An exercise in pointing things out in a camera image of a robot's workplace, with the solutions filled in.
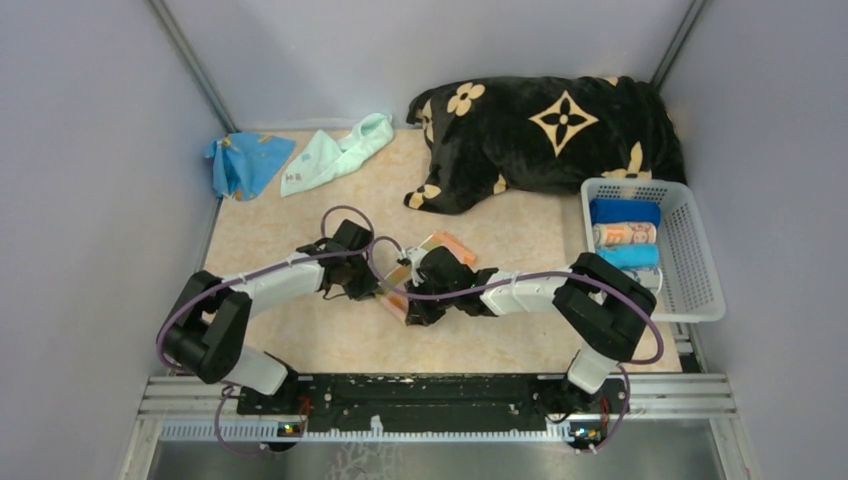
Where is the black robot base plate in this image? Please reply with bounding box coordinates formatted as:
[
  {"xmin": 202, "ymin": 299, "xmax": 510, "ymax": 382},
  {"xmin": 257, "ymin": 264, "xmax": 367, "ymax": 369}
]
[{"xmin": 236, "ymin": 374, "xmax": 625, "ymax": 434}]

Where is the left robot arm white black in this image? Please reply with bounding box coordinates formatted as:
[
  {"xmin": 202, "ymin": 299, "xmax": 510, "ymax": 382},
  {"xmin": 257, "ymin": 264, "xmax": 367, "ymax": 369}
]
[{"xmin": 156, "ymin": 220, "xmax": 376, "ymax": 414}]

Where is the light blue crumpled cloth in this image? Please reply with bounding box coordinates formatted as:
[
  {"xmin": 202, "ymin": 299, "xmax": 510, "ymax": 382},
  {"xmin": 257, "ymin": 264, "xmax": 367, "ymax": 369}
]
[{"xmin": 203, "ymin": 132, "xmax": 296, "ymax": 201}]

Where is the mint green towel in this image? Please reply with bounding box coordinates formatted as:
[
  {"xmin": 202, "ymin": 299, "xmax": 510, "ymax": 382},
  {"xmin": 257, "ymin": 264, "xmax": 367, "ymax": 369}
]
[{"xmin": 280, "ymin": 113, "xmax": 394, "ymax": 197}]

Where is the black beige flower blanket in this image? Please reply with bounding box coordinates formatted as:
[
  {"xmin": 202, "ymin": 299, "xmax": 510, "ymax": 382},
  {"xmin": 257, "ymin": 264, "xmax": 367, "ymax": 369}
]
[{"xmin": 403, "ymin": 76, "xmax": 686, "ymax": 215}]

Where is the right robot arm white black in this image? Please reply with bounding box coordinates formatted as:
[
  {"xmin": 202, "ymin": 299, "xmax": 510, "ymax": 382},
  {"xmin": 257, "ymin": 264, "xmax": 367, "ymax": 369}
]
[{"xmin": 399, "ymin": 247, "xmax": 657, "ymax": 412}]

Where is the aluminium rail frame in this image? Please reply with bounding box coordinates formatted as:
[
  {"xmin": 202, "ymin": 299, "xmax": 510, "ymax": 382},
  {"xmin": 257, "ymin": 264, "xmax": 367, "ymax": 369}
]
[{"xmin": 138, "ymin": 373, "xmax": 737, "ymax": 443}]

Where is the dark blue rolled towel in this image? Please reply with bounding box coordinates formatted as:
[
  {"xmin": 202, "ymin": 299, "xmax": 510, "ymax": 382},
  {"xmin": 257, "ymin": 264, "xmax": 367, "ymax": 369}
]
[{"xmin": 589, "ymin": 198, "xmax": 662, "ymax": 227}]

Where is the orange polka dot towel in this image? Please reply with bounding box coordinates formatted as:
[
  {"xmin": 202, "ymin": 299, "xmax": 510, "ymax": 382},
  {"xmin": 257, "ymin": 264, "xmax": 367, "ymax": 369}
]
[{"xmin": 377, "ymin": 231, "xmax": 478, "ymax": 322}]

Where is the beige orange rolled towel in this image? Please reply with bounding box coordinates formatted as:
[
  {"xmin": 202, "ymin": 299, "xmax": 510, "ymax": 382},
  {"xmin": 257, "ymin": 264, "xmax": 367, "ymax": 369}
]
[{"xmin": 591, "ymin": 222, "xmax": 658, "ymax": 247}]

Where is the white plastic basket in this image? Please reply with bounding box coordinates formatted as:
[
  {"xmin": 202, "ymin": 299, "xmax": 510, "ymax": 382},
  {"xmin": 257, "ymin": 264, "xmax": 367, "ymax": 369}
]
[{"xmin": 581, "ymin": 177, "xmax": 726, "ymax": 323}]

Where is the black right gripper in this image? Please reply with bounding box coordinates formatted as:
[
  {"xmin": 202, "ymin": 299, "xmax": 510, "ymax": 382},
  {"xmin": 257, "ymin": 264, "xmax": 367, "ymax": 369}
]
[{"xmin": 405, "ymin": 271, "xmax": 459, "ymax": 327}]

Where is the blue white patterned towel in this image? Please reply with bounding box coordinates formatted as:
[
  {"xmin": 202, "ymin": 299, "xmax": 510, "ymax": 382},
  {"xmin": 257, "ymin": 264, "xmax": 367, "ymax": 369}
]
[{"xmin": 629, "ymin": 267, "xmax": 663, "ymax": 296}]

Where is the cyan rolled towel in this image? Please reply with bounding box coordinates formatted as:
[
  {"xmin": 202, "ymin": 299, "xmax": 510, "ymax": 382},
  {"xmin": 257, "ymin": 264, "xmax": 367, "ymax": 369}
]
[{"xmin": 595, "ymin": 244, "xmax": 660, "ymax": 270}]

